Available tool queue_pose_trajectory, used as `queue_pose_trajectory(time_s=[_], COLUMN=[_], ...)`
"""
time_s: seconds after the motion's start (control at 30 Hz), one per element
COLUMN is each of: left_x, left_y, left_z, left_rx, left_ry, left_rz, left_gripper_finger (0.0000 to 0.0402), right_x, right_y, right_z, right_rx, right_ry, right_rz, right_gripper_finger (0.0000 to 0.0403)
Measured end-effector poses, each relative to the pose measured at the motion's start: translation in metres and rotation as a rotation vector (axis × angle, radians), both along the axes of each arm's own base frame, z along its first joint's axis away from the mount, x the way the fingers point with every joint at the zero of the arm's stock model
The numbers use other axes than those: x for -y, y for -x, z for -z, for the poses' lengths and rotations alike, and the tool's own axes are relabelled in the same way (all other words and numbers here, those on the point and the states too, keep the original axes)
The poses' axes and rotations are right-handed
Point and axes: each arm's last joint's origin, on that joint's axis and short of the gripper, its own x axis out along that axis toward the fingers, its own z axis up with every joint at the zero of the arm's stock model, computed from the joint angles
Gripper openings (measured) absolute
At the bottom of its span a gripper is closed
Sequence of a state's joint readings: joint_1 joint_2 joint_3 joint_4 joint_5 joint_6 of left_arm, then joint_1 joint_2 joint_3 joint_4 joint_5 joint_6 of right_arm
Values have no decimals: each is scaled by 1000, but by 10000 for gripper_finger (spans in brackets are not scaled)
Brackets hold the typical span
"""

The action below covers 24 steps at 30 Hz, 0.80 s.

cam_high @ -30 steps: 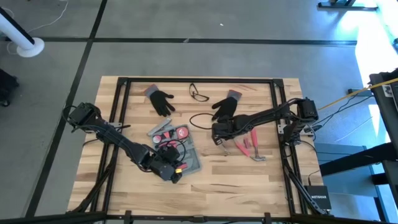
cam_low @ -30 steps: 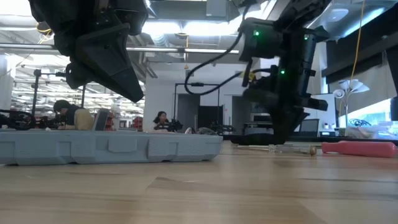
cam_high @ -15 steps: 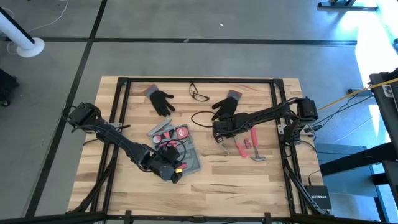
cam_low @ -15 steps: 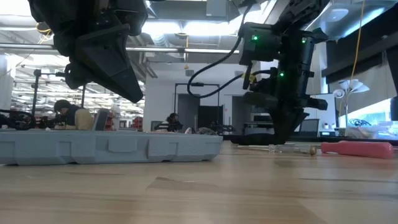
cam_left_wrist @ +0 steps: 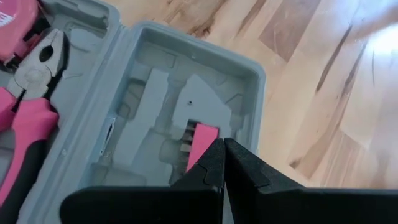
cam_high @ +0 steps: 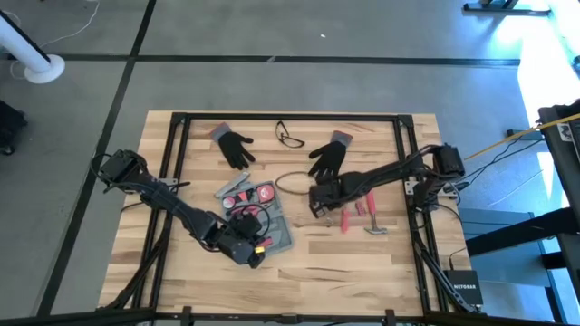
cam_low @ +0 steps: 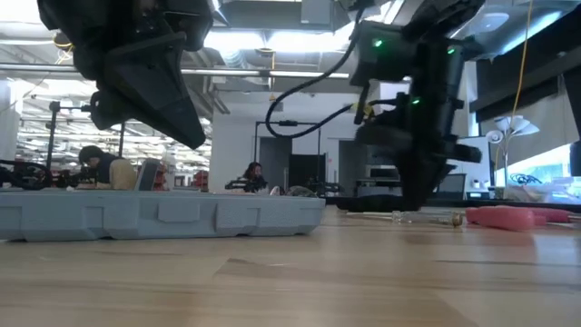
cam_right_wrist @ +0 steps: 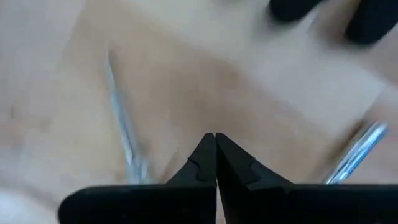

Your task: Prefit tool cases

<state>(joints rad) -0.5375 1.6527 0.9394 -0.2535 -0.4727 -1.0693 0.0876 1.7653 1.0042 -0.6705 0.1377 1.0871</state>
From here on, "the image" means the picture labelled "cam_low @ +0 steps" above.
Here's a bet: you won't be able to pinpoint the long ceiling light bar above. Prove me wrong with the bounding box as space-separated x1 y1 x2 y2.
0 63 350 79

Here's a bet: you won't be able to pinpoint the dark coiled cables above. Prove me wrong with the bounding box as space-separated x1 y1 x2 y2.
510 172 545 186

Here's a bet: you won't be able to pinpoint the yellow cable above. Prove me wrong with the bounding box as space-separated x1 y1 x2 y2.
511 0 533 120

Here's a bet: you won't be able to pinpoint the black gantry frame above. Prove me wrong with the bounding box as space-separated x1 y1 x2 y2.
46 100 129 158
252 119 322 183

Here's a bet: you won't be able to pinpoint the person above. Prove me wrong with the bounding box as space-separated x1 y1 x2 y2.
76 144 137 191
242 161 270 193

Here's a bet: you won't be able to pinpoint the black display screen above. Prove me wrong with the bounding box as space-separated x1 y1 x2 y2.
289 153 327 187

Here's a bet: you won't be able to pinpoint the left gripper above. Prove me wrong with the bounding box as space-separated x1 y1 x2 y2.
38 0 214 150

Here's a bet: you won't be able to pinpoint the grey ceiling box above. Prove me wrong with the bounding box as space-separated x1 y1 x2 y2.
300 0 335 25

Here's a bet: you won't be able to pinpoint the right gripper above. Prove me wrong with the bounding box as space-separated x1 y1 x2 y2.
356 93 482 211

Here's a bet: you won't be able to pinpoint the black metal table frame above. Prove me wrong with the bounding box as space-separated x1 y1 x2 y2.
324 194 581 213

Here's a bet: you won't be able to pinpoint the pink-handled hammer silver head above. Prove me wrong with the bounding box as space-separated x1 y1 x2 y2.
498 204 574 224

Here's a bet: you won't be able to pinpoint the white multi-head floor lamp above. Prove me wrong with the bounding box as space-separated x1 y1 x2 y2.
484 114 541 188

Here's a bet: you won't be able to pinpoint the red storage boxes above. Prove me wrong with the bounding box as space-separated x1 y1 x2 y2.
192 170 211 193

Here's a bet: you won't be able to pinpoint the pink-handled screwdriver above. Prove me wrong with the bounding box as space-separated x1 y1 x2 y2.
391 204 549 233

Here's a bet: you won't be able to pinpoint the black right camera cable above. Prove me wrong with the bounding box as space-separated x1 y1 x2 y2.
264 4 400 140

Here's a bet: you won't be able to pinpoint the white board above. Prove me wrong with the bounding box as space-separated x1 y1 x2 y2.
453 134 492 194

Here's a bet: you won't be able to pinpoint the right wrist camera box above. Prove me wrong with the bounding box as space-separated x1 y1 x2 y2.
349 21 421 88

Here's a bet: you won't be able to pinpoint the small black desk robot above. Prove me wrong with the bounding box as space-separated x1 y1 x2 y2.
224 176 269 194

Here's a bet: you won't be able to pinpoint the white ceiling access point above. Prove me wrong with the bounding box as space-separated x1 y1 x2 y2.
480 11 510 34

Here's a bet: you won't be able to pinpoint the grey office chair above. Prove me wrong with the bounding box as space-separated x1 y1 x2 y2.
447 173 468 200

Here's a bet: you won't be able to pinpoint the grey plastic tool case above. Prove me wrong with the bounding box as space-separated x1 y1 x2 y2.
0 188 327 243

